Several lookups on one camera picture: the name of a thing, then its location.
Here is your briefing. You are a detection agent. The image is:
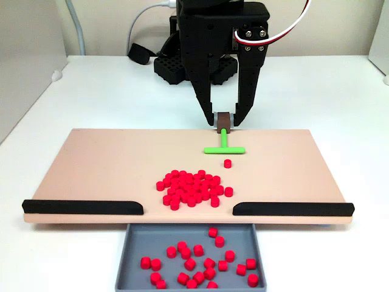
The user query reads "green T-shaped pusher tool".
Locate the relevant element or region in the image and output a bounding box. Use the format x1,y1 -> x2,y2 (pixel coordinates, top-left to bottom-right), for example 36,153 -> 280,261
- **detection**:
202,111 -> 246,155

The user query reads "grey corrugated conduit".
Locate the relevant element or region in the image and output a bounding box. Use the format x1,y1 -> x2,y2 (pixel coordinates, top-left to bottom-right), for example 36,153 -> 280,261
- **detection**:
64,0 -> 87,56

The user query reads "beige flat board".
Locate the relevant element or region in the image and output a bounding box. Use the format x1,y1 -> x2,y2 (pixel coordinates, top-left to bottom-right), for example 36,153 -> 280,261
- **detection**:
22,128 -> 355,226

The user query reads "grey plastic tray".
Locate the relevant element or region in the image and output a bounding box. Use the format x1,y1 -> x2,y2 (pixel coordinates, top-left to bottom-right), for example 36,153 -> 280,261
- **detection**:
114,223 -> 268,290

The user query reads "red and white servo cable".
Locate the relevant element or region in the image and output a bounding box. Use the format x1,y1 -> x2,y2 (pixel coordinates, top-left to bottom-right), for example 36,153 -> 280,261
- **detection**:
233,0 -> 312,45

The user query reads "white USB cable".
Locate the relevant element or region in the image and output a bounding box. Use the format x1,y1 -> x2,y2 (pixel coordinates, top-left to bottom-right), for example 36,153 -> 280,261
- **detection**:
126,0 -> 177,57

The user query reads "black edge rail strip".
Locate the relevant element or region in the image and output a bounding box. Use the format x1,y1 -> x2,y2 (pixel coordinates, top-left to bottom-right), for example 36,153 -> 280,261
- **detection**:
232,201 -> 356,217
21,199 -> 144,216

